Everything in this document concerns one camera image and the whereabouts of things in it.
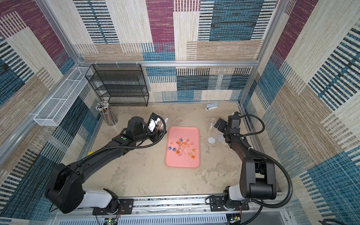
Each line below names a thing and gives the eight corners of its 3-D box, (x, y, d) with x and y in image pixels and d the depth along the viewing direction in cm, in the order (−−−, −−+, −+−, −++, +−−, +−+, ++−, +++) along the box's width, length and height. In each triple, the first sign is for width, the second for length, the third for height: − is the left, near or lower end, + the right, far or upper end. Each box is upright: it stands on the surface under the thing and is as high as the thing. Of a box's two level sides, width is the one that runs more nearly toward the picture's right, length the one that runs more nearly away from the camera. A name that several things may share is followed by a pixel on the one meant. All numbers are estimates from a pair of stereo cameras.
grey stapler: (206, 110, 117) (206, 108, 115) (204, 106, 120) (204, 104, 118) (218, 108, 119) (219, 105, 117) (216, 104, 122) (216, 101, 120)
